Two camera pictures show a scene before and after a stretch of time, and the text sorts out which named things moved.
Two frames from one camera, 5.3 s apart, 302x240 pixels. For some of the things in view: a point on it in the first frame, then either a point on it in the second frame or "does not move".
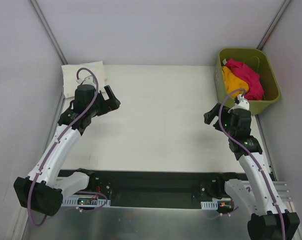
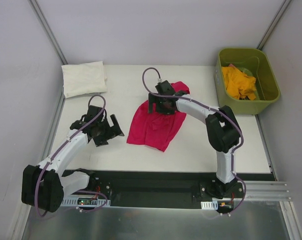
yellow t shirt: [233, 83] does not move
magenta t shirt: [255, 91] → [156, 130]
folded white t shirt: [69, 73] does not move
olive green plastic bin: [258, 61] does not move
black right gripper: [217, 120] → [155, 104]
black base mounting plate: [155, 189] does not move
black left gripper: [107, 104] → [107, 133]
